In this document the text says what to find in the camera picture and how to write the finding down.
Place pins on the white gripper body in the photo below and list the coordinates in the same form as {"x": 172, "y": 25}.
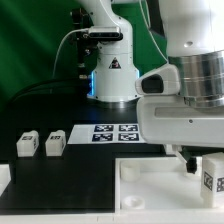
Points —
{"x": 167, "y": 120}

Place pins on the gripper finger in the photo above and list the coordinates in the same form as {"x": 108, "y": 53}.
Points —
{"x": 189, "y": 161}

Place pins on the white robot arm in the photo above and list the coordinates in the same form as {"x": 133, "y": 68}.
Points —
{"x": 194, "y": 31}

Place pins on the white square tabletop panel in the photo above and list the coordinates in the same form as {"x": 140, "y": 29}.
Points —
{"x": 157, "y": 183}

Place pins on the white L-shaped obstacle fence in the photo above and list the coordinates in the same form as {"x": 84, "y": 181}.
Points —
{"x": 182, "y": 216}

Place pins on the white sheet with markers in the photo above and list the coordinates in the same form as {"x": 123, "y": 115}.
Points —
{"x": 105, "y": 134}

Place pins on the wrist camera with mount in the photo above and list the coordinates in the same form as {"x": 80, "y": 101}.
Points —
{"x": 161, "y": 81}

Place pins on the grey camera on base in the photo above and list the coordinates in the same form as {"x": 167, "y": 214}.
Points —
{"x": 105, "y": 33}

